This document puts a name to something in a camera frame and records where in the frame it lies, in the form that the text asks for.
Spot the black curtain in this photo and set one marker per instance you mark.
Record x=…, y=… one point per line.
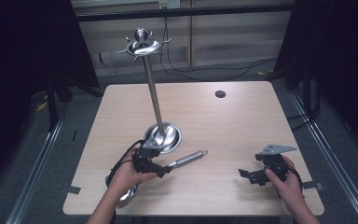
x=335, y=56
x=21, y=62

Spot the white wall socket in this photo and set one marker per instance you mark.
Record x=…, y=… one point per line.
x=169, y=3

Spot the person's left hand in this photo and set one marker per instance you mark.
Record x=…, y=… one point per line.
x=124, y=177

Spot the metal utensil rack stand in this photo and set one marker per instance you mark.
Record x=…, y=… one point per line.
x=153, y=90

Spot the person's right hand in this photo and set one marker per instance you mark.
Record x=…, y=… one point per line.
x=289, y=189

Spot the grey tape strip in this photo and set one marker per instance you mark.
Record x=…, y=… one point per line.
x=313, y=185
x=72, y=189

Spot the black stand leg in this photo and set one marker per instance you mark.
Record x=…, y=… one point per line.
x=52, y=105

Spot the black horizontal bar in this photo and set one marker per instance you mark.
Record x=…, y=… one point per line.
x=183, y=12

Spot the round black table grommet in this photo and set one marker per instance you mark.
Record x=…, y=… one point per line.
x=220, y=94

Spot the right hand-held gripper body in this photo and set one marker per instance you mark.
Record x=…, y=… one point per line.
x=275, y=161

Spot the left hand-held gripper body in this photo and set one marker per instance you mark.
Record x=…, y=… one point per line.
x=143, y=161

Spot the metal floor rail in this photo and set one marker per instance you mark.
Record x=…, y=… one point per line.
x=332, y=158
x=35, y=174

